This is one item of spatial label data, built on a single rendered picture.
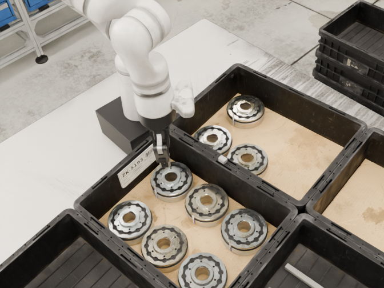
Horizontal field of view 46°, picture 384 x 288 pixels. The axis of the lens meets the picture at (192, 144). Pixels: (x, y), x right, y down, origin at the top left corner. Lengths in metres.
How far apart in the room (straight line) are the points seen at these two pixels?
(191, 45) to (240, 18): 1.39
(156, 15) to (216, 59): 0.93
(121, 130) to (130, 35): 0.64
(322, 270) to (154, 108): 0.50
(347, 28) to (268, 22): 0.96
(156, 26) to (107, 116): 0.67
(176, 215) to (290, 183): 0.29
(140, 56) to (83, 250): 0.52
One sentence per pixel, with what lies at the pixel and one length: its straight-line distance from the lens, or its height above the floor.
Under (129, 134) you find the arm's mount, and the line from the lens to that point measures 1.32.
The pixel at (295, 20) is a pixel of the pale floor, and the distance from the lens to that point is 3.09.
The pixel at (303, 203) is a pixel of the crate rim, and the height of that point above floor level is 0.93.
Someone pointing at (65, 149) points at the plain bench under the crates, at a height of 0.70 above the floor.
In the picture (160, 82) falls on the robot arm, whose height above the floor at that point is 1.22.
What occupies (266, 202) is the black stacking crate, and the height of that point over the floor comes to 0.90.
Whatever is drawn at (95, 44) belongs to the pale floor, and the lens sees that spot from 3.05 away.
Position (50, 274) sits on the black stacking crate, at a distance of 1.09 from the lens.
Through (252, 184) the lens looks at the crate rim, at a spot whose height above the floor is 0.93.
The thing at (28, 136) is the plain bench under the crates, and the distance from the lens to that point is 1.56.
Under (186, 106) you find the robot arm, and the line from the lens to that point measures 0.84.
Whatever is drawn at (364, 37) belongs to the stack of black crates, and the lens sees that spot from 2.17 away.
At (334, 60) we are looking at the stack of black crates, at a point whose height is 0.49.
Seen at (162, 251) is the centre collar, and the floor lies 0.87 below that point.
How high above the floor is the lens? 1.75
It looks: 49 degrees down
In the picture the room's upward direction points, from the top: 7 degrees counter-clockwise
